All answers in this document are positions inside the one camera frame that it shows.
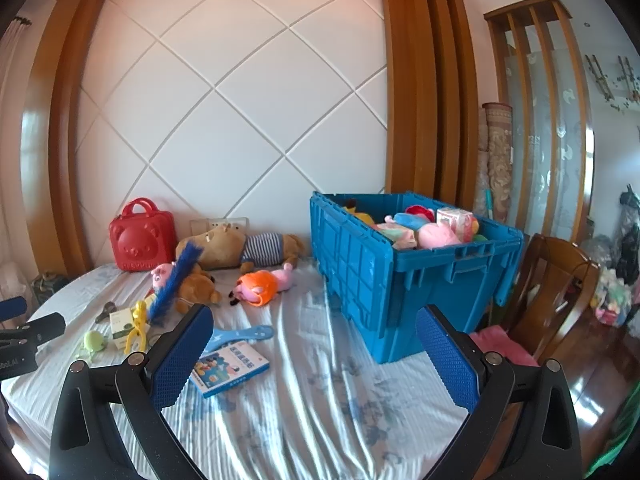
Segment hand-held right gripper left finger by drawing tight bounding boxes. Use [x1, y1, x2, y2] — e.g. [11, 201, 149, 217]
[48, 303, 215, 480]

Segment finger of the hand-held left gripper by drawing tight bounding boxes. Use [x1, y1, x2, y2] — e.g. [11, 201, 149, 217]
[0, 296, 28, 321]
[0, 313, 67, 349]

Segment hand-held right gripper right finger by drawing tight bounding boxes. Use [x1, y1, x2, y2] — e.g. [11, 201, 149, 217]
[416, 304, 583, 480]

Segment blue cartoon print box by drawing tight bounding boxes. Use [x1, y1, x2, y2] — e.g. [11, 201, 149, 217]
[189, 340, 271, 399]

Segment blue three-arm boomerang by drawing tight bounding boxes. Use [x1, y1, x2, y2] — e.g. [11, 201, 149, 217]
[207, 325, 275, 356]

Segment blue plastic crate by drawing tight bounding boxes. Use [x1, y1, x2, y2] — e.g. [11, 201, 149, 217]
[309, 191, 525, 365]

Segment white cloth covered desktop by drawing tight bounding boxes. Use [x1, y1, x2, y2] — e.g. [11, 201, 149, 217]
[0, 257, 501, 480]

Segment dark box beside table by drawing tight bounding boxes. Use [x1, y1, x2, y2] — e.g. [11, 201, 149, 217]
[31, 272, 71, 306]

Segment pink seat cushion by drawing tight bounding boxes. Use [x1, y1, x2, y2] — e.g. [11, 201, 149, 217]
[470, 325, 538, 367]

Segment green toy ball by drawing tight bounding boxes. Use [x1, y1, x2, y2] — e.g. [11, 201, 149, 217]
[76, 331, 108, 361]

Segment yellow toy figure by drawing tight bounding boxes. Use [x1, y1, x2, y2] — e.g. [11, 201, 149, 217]
[124, 300, 151, 353]

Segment white and green box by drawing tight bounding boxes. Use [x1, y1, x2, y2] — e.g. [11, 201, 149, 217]
[109, 308, 138, 351]

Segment small brown plush toy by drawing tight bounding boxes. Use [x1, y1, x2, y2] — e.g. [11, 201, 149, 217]
[177, 265, 223, 311]

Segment blue feather brush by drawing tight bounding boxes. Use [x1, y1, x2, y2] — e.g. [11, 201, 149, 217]
[148, 241, 203, 326]

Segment pink pig plush green dress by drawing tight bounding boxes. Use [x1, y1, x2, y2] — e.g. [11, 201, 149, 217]
[151, 262, 177, 293]

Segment pink pig plush orange dress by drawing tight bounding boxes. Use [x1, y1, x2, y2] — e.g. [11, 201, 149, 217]
[229, 261, 297, 307]

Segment brown plush dog striped shirt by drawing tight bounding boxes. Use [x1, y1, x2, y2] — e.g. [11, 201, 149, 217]
[175, 225, 306, 273]

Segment red bear carry case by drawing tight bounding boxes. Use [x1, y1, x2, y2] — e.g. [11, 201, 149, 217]
[109, 197, 177, 273]

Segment wooden chair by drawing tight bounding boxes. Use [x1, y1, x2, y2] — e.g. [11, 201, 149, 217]
[492, 233, 601, 366]

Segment pink plush toy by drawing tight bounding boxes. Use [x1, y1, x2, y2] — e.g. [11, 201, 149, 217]
[417, 223, 458, 250]

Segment green and pink cloth toy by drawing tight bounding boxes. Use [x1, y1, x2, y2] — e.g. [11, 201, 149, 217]
[375, 222, 418, 250]

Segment pink and white carton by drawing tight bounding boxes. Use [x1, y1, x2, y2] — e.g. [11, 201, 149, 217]
[436, 207, 473, 238]

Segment blue and red plush toy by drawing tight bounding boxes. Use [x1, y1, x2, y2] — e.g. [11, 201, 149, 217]
[385, 205, 441, 226]

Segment yellow plush toy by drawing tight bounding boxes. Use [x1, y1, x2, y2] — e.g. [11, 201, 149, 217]
[345, 199, 376, 226]

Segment rolled patterned carpet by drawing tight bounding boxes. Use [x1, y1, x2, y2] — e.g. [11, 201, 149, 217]
[475, 102, 516, 233]

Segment black hanging clothes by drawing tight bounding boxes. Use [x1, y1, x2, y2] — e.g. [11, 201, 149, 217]
[617, 185, 640, 281]

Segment wooden slat partition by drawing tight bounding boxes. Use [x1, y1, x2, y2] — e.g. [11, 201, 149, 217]
[484, 0, 598, 256]

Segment white wall socket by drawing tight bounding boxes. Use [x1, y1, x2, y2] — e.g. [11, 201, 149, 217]
[190, 216, 249, 236]

